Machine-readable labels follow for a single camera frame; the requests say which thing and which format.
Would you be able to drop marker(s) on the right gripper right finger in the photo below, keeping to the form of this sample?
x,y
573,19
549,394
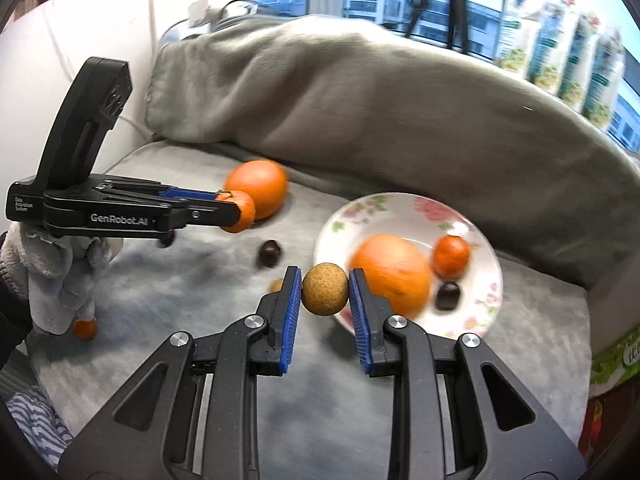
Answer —
x,y
458,410

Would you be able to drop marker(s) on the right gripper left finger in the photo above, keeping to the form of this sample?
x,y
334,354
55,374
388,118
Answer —
x,y
190,410

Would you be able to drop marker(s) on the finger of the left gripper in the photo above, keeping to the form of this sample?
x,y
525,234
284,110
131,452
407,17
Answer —
x,y
177,214
126,188

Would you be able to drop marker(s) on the medium tangerine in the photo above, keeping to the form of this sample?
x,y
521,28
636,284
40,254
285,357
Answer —
x,y
246,208

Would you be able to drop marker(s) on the dark plum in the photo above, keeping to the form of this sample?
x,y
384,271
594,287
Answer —
x,y
447,296
269,254

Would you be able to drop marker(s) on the tiny orange kumquat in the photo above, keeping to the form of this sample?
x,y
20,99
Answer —
x,y
84,329

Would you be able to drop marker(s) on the brown longan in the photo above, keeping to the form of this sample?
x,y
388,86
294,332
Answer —
x,y
325,289

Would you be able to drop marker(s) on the small orange with stem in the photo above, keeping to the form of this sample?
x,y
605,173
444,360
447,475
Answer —
x,y
451,256

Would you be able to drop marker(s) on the left gloved hand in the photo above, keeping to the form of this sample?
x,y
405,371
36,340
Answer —
x,y
47,283

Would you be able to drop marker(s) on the large orange on sofa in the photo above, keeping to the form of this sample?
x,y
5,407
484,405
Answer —
x,y
265,181

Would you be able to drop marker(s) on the white floral plate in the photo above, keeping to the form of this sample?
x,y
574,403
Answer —
x,y
422,222

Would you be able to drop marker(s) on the striped cloth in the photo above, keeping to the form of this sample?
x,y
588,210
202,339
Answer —
x,y
34,414

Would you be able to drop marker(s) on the large orange on plate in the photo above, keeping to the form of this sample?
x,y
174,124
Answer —
x,y
397,270

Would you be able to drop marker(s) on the green carton box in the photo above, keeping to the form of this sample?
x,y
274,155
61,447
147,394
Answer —
x,y
616,365

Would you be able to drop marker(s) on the white power strip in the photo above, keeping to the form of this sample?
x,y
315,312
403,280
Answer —
x,y
201,12

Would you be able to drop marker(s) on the grey blanket on backrest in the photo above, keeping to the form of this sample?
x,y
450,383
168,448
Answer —
x,y
350,97

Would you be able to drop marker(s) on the floral package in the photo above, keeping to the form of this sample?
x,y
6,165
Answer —
x,y
557,20
518,31
606,72
577,68

